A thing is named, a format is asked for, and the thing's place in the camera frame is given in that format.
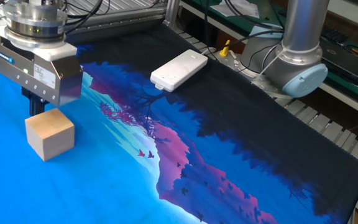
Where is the green-topped workbench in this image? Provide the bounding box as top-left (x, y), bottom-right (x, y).
top-left (178, 0), bottom-right (358, 119)

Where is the white power strip cable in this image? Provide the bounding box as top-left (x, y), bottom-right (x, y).
top-left (200, 46), bottom-right (218, 58)

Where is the small yellow plastic clip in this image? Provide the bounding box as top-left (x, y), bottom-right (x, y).
top-left (218, 39), bottom-right (231, 58)

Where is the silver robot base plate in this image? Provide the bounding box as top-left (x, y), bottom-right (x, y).
top-left (208, 49), bottom-right (295, 101)

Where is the aluminium frame rail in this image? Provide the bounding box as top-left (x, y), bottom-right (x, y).
top-left (0, 0), bottom-right (181, 66)

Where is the large wooden cube block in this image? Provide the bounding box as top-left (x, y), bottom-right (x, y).
top-left (24, 108), bottom-right (75, 162)

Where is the white power strip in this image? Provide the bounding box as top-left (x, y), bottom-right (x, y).
top-left (149, 49), bottom-right (209, 93)

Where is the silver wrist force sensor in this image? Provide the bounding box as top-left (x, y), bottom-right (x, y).
top-left (2, 0), bottom-right (68, 44)

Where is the white paper sheet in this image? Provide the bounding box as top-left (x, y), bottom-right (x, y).
top-left (209, 0), bottom-right (260, 19)

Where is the landscape print cloth mat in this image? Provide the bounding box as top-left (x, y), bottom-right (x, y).
top-left (0, 24), bottom-right (358, 224)

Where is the silver Schunk gripper body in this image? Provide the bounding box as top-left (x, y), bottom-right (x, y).
top-left (0, 26), bottom-right (84, 108)

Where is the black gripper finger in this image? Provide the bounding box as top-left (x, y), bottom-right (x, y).
top-left (21, 86), bottom-right (40, 117)
top-left (37, 97), bottom-right (50, 114)

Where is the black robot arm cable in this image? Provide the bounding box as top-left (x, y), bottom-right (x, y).
top-left (203, 0), bottom-right (287, 74)

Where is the black cable bundle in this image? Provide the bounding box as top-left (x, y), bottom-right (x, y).
top-left (0, 0), bottom-right (161, 35)

